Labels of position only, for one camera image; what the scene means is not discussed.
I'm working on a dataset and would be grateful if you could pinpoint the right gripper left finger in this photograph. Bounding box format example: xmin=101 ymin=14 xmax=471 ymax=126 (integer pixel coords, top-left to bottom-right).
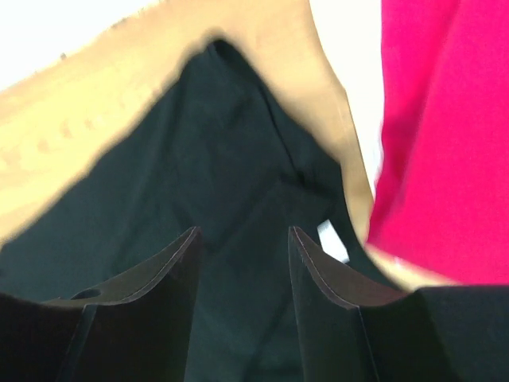
xmin=1 ymin=227 xmax=202 ymax=381

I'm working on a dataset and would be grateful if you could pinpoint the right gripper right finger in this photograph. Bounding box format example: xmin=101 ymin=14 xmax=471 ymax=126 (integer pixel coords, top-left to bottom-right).
xmin=289 ymin=227 xmax=508 ymax=381

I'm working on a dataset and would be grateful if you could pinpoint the black floral print t-shirt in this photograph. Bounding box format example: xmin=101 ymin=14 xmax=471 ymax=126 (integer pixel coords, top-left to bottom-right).
xmin=0 ymin=37 xmax=398 ymax=382

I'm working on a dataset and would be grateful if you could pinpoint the folded pink t-shirt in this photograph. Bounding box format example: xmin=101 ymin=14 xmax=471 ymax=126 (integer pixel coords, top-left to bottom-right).
xmin=367 ymin=0 xmax=508 ymax=284

